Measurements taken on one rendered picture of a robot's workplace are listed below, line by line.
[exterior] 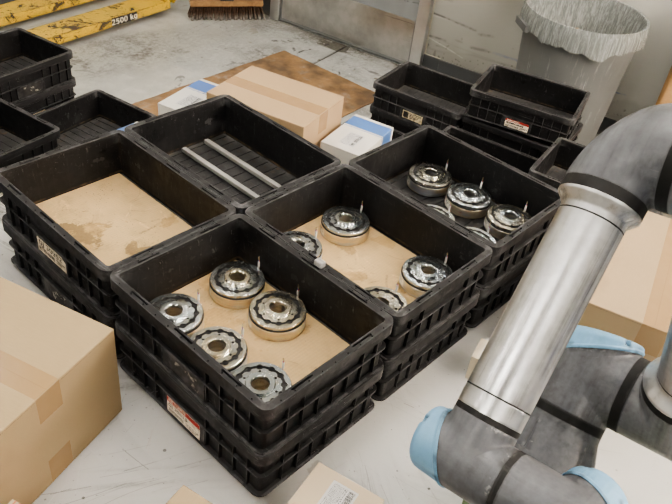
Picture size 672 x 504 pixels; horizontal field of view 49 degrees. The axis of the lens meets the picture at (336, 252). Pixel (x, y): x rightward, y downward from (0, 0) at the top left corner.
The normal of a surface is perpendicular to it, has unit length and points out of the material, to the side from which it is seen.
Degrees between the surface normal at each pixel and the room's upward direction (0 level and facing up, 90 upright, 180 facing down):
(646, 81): 90
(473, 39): 90
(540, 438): 31
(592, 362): 43
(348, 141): 0
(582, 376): 49
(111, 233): 0
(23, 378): 0
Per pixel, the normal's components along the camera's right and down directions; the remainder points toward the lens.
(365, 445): 0.11, -0.78
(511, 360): -0.38, -0.27
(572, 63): -0.36, 0.61
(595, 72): 0.07, 0.68
